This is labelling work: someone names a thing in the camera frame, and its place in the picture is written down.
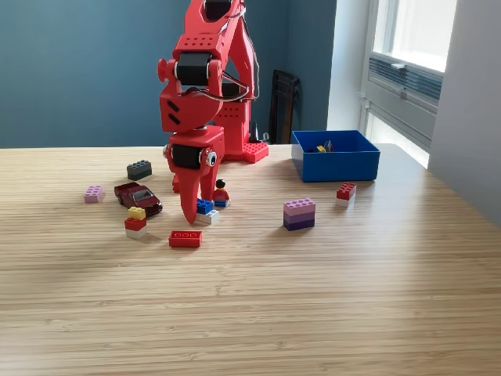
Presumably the blue and white lego stack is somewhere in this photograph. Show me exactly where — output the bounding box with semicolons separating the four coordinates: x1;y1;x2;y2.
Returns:
194;198;221;226

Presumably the yellow red white lego stack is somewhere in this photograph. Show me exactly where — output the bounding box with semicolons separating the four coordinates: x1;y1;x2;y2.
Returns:
124;206;149;240

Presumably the pink lego brick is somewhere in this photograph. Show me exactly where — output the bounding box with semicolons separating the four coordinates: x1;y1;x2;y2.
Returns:
84;185;105;204

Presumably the black chair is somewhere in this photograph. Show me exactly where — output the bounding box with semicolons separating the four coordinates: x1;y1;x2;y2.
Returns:
269;69;303;145

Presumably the grey window vent grille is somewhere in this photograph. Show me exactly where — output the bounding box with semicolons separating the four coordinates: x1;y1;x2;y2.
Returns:
367;54;445;103

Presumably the blue plastic bin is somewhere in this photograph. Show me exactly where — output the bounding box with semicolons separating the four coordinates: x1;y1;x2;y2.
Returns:
290;130;381;183

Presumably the lego figure red shirt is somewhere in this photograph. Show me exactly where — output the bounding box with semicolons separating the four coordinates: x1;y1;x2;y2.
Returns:
212;179;232;208

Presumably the dark red toy car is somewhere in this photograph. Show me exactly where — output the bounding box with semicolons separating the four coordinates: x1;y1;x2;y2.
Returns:
114;181;164;219

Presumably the pink and purple lego stack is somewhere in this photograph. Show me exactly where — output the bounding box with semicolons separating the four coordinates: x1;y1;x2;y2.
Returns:
283;197;316;232

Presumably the black lego brick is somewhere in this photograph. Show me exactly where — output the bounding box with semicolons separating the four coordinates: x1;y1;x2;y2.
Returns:
126;159;153;182

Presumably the white framed window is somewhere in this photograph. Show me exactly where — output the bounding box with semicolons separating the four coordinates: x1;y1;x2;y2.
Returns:
363;0;459;157

